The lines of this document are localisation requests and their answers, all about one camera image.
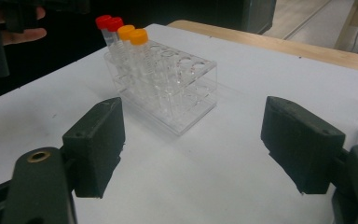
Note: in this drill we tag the clear acrylic test tube rack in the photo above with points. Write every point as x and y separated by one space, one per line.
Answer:
183 124

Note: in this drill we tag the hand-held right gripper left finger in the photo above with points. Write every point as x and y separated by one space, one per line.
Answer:
94 146

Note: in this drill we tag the dark cabinet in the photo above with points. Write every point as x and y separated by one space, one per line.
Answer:
258 15

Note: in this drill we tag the white table cover sheet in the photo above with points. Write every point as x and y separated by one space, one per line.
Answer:
214 161

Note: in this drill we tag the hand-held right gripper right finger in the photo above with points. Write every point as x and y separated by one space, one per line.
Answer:
301 143

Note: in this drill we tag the orange cap test tube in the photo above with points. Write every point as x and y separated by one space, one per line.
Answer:
126 32
139 36

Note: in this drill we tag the wooden furniture frame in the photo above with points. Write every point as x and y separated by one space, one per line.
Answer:
351 28

